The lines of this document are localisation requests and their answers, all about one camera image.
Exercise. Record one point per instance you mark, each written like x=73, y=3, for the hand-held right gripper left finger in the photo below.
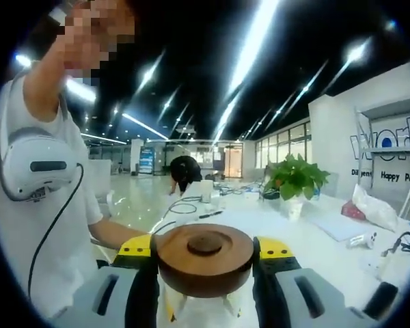
x=124, y=287

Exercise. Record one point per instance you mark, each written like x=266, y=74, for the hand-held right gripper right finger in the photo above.
x=283, y=297

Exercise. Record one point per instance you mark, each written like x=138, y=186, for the brown wooden lid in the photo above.
x=205, y=263

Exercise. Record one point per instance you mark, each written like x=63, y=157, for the white table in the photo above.
x=294, y=235

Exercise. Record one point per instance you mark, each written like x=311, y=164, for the flat white pad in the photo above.
x=335, y=227

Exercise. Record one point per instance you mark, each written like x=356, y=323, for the person's white shirt torso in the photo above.
x=37, y=256

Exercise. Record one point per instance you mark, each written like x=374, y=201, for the white game controller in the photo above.
x=362, y=239

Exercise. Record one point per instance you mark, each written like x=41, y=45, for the white charger stand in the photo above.
x=379, y=266

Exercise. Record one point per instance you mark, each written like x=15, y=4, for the black smartphone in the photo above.
x=384, y=297

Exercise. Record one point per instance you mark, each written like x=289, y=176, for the black marker pen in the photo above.
x=210, y=214

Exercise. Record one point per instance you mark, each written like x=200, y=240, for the red patterned packet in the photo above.
x=353, y=210

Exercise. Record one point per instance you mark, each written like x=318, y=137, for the potted green plant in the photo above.
x=294, y=177

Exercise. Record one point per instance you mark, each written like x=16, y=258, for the white cup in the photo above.
x=206, y=191

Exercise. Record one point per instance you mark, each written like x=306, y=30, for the white plastic bag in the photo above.
x=376, y=208

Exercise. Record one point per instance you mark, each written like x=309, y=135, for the blue standing banner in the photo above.
x=147, y=160

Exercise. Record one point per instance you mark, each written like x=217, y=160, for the white chest device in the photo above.
x=34, y=171

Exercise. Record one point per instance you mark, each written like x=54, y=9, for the white chair back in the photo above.
x=408, y=201

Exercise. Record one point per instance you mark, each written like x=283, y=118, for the grey metal shelf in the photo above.
x=396, y=106

